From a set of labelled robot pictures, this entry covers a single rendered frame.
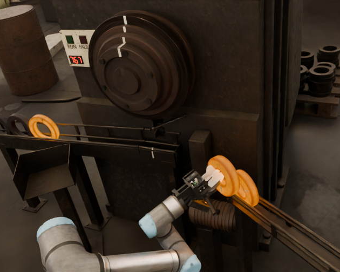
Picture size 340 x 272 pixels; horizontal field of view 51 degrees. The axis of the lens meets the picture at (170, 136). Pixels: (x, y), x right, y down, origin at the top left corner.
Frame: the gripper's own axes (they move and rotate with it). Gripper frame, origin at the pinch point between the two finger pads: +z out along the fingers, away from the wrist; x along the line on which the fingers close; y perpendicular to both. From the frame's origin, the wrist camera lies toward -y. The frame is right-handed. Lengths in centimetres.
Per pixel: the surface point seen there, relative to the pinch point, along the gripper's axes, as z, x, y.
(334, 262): 6.7, -41.0, -19.6
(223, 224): -6.6, 6.2, -34.9
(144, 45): 6, 38, 40
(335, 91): 158, 88, -115
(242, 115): 27.6, 21.6, -4.4
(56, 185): -56, 68, -10
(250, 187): 5.7, -5.6, -10.3
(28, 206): -91, 139, -62
